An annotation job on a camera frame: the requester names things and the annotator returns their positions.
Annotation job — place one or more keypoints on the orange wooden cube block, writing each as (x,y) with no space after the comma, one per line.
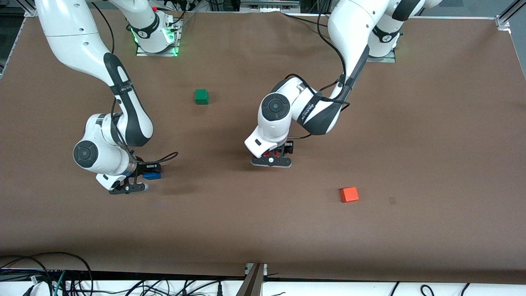
(349,194)

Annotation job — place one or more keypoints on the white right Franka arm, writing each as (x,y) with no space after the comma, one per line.
(78,41)

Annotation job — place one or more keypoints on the aluminium frame profile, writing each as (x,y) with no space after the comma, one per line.
(503,20)
(28,13)

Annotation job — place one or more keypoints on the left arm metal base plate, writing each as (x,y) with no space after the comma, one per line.
(390,60)

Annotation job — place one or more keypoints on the red wooden cube block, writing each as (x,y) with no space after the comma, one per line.
(268,155)

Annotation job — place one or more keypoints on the green wooden cube block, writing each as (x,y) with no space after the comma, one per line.
(201,96)

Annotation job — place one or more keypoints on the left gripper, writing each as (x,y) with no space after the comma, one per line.
(289,147)

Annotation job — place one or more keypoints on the blue wooden cube block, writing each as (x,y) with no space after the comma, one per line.
(153,176)

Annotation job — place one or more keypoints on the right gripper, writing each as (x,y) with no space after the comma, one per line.
(142,167)

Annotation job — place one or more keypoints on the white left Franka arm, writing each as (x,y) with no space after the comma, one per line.
(353,24)

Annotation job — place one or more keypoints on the aluminium frame strut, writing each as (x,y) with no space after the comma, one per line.
(252,283)

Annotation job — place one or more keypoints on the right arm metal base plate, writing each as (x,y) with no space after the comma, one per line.
(141,53)

